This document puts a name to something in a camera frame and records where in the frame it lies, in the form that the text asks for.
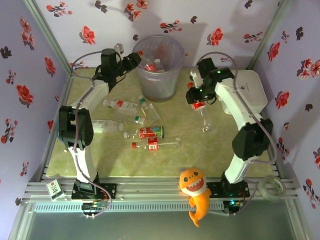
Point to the clear bottle red cap label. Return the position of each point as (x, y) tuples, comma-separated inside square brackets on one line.
[(140, 53), (199, 105), (153, 145)]

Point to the small bottle white cap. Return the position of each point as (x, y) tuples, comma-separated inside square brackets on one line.
[(158, 63)]

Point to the translucent plastic bin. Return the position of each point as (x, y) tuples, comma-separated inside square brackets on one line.
[(160, 87)]

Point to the clear bottle red white label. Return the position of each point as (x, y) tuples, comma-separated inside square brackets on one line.
[(121, 104)]

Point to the clear bottle large colourful label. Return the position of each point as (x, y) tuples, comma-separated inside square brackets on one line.
[(150, 132)]

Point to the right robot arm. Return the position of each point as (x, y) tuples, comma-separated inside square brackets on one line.
[(237, 110)]

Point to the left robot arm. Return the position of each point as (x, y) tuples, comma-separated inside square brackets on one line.
[(82, 165)]

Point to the white lidded plastic box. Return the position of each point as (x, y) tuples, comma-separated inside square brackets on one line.
[(252, 90)]

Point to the orange shark plush toy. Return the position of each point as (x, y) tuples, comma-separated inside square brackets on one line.
[(193, 185)]

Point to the clear tape roll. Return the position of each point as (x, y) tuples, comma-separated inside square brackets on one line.
[(272, 197)]

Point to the small white card red logo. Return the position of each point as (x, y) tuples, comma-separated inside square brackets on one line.
[(55, 188)]

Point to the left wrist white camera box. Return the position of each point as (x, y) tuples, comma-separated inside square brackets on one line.
[(119, 48)]

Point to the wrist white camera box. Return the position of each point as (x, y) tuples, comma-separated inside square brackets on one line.
[(196, 78), (119, 48)]

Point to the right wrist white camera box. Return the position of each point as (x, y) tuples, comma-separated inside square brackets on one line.
[(196, 78)]

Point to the aluminium side rail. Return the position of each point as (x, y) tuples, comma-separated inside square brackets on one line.
[(278, 170), (65, 92)]

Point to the aluminium corner post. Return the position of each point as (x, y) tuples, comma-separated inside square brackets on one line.
[(49, 35), (268, 35)]

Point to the aluminium frame rails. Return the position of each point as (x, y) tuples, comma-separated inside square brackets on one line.
[(150, 187)]

